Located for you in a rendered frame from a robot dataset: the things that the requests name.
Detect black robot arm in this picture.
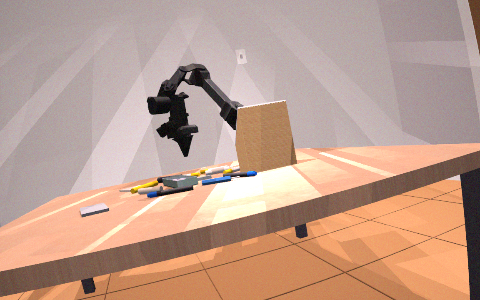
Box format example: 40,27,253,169
147,63,244,137

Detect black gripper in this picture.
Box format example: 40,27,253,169
167,111,198,157

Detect black marker with blue cap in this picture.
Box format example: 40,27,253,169
223,171,257,178
147,185,194,198

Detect grey cylinder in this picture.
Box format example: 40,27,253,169
157,175,175,183

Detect grey keyboard with keys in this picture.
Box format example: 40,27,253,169
162,175,199,188

